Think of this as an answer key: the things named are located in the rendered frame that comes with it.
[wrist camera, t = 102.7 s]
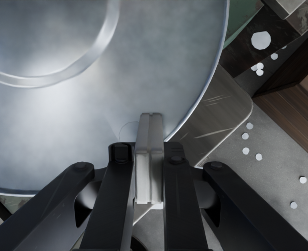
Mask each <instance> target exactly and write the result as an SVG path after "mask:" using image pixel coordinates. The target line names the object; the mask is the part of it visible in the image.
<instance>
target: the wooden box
mask: <svg viewBox="0 0 308 251"><path fill-rule="evenodd" d="M251 99H252V100H253V102H254V103H255V104H256V105H257V106H258V107H259V108H260V109H261V110H262V111H264V112H265V113H266V114H267V115H268V116H269V117H270V118H271V119H272V120H273V121H274V122H275V123H276V124H277V125H278V126H279V127H280V128H282V129H283V130H284V131H285V132H286V133H287V134H288V135H289V136H290V137H291V138H292V139H293V140H294V141H295V142H296V143H297V144H298V145H300V146H301V147H302V148H303V149H304V150H305V151H306V152H307V153H308V38H307V39H306V40H305V41H304V42H303V43H302V44H301V46H300V47H299V48H298V49H297V50H296V51H295V52H294V53H293V54H292V55H291V56H290V57H289V58H288V59H287V60H286V61H285V62H284V63H283V64H282V65H281V67H280V68H279V69H278V70H277V71H276V72H275V73H274V74H273V75H272V76H271V77H270V78H269V79H268V80H267V81H266V82H265V83H264V84H263V85H262V86H261V88H260V89H259V90H258V91H257V92H256V93H255V94H254V96H253V97H252V98H251Z"/></svg>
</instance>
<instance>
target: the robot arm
mask: <svg viewBox="0 0 308 251"><path fill-rule="evenodd" d="M108 151H109V163H108V166H107V167H104V168H100V169H94V165H93V164H92V163H90V162H83V161H81V162H76V163H74V164H71V165H70V166H68V167H67V168H66V169H65V170H64V171H63V172H61V173H60V174H59V175H58V176H57V177H56V178H54V179H53V180H52V181H51V182H50V183H49V184H47V185H46V186H45V187H44V188H43V189H42V190H40V191H39V192H38V193H37V194H36V195H35V196H33V197H32V198H31V199H30V200H29V201H28V202H26V203H25V204H24V205H23V206H22V207H21V208H19V209H18V210H17V211H16V212H15V213H14V214H12V215H11V216H10V217H9V218H8V219H7V220H5V221H4V222H3V223H2V224H1V225H0V251H70V250H71V248H72V247H73V246H74V244H75V243H76V241H77V240H78V239H79V237H80V236H81V235H82V233H83V232H84V230H85V233H84V236H83V239H82V242H81V245H80V247H79V249H73V250H72V251H130V246H131V237H132V228H133V219H134V211H135V202H137V204H147V202H151V203H152V204H161V203H162V202H163V224H164V251H213V249H209V248H208V243H207V239H206V235H205V230H204V226H203V222H202V217H201V214H202V216H203V217H204V219H205V220H206V222H207V223H208V225H209V226H210V228H211V230H212V231H213V233H214V234H215V236H216V237H217V239H218V240H219V242H220V243H221V245H222V246H223V248H224V250H225V251H308V240H306V239H305V238H304V237H303V236H302V235H301V234H300V233H299V232H298V231H297V230H296V229H295V228H294V227H293V226H292V225H291V224H290V223H288V222H287V221H286V220H285V219H284V218H283V217H282V216H281V215H280V214H279V213H278V212H277V211H276V210H275V209H274V208H273V207H272V206H271V205H269V204H268V203H267V202H266V201H265V200H264V199H263V198H262V197H261V196H260V195H259V194H258V193H257V192H256V191H255V190H254V189H253V188H251V187H250V186H249V185H248V184H247V183H246V182H245V181H244V180H243V179H242V178H241V177H240V176H239V175H238V174H237V173H236V172H235V171H234V170H232V169H231V168H230V167H229V166H228V165H227V164H225V163H222V162H219V161H218V162H217V161H211V162H207V163H205V164H204V165H203V169H201V168H195V167H192V166H190V165H189V161H188V160H187V159H186V158H185V154H184V149H183V145H182V144H181V143H180V142H179V141H163V129H162V115H161V114H160V113H153V114H152V115H150V114H149V113H142V115H141V116H140V121H139V127H138V133H137V139H136V142H116V143H112V144H110V145H109V146H108ZM200 208H201V209H200Z"/></svg>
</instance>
